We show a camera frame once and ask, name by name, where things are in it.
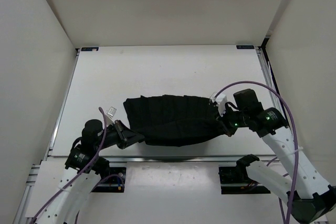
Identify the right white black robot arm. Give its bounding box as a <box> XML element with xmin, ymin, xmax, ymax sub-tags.
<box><xmin>212</xmin><ymin>89</ymin><xmax>335</xmax><ymax>223</ymax></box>

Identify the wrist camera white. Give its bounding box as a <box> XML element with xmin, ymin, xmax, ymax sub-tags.
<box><xmin>209</xmin><ymin>92</ymin><xmax>228</xmax><ymax>116</ymax></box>
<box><xmin>105</xmin><ymin>106</ymin><xmax>117</xmax><ymax>125</ymax></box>

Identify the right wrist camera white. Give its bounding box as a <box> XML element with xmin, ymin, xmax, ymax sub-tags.
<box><xmin>209</xmin><ymin>92</ymin><xmax>228</xmax><ymax>116</ymax></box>

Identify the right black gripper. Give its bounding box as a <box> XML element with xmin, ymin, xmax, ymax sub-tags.
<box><xmin>214</xmin><ymin>104</ymin><xmax>248</xmax><ymax>136</ymax></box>

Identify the aluminium frame rail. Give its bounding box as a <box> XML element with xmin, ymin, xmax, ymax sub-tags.
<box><xmin>25</xmin><ymin>45</ymin><xmax>289</xmax><ymax>223</ymax></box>

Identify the blue corner label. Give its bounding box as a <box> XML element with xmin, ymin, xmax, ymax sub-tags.
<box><xmin>81</xmin><ymin>47</ymin><xmax>99</xmax><ymax>51</ymax></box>
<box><xmin>236</xmin><ymin>45</ymin><xmax>255</xmax><ymax>50</ymax></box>

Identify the left blue corner label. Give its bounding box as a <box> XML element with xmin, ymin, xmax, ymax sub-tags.
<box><xmin>81</xmin><ymin>47</ymin><xmax>99</xmax><ymax>51</ymax></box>

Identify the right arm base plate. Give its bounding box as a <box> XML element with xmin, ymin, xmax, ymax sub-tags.
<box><xmin>218</xmin><ymin>165</ymin><xmax>270</xmax><ymax>195</ymax></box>

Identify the right blue corner label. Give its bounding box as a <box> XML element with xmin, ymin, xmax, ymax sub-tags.
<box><xmin>236</xmin><ymin>45</ymin><xmax>255</xmax><ymax>50</ymax></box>

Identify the black pleated skirt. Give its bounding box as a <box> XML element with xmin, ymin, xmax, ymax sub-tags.
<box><xmin>123</xmin><ymin>95</ymin><xmax>225</xmax><ymax>147</ymax></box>

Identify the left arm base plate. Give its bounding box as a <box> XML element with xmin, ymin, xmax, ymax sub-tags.
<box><xmin>91</xmin><ymin>166</ymin><xmax>127</xmax><ymax>193</ymax></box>

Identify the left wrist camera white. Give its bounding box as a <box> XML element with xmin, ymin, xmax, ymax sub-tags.
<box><xmin>105</xmin><ymin>106</ymin><xmax>117</xmax><ymax>125</ymax></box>

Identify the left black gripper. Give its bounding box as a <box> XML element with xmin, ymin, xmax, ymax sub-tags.
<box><xmin>94</xmin><ymin>119</ymin><xmax>144</xmax><ymax>150</ymax></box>

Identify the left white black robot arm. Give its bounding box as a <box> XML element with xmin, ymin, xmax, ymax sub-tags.
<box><xmin>30</xmin><ymin>119</ymin><xmax>144</xmax><ymax>223</ymax></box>

